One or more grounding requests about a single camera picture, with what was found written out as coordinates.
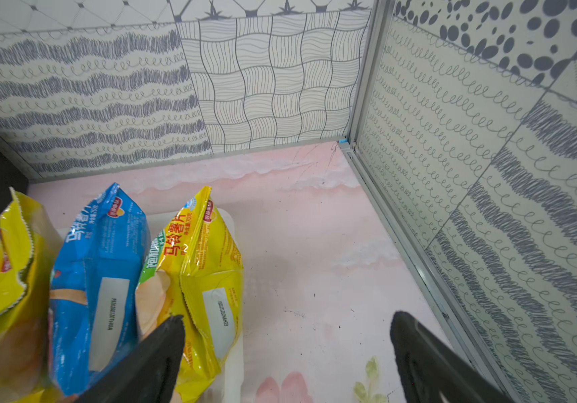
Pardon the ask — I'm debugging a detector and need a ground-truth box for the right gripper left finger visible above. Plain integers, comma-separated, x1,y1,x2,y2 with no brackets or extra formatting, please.
76,316,185,402

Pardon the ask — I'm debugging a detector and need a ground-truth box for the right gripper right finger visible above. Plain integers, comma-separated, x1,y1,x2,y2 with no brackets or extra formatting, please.
390,311,511,403

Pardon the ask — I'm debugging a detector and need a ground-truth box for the blue Lay's chip bag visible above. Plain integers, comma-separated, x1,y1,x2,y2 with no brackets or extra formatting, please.
49,183,150,396

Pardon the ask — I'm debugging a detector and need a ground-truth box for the yellow Lay's bag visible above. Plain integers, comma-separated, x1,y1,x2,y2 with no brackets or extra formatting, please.
0,190,63,402
135,186,244,402

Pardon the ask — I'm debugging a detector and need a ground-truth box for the white plastic mesh basket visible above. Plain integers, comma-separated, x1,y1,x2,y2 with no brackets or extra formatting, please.
0,207,246,403

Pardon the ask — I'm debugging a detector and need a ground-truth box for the floral pink table mat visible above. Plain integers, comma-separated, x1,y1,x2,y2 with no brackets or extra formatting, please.
29,143,444,402

